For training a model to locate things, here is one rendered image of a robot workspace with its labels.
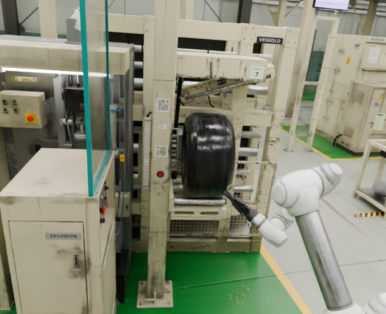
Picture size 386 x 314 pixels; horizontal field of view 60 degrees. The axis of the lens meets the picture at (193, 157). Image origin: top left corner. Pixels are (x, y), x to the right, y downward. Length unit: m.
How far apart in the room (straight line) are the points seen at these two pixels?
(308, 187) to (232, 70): 1.11
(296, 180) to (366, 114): 5.02
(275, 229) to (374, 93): 4.65
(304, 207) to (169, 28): 1.17
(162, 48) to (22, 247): 1.21
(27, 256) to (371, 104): 5.69
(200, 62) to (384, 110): 4.78
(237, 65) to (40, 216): 1.48
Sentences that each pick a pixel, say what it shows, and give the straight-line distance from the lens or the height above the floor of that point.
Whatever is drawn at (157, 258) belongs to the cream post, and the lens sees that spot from 2.50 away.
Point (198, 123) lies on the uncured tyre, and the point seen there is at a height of 1.42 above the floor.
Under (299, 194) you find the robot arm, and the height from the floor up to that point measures 1.37.
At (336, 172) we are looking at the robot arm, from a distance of 1.51.
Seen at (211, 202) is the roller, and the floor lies 0.91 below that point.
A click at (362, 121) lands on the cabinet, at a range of 6.40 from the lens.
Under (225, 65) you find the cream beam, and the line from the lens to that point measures 2.26.
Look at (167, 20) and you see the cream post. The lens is 1.94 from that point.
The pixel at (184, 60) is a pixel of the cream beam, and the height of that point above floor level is 1.75.
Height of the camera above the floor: 1.97
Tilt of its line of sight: 22 degrees down
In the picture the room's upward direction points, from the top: 5 degrees clockwise
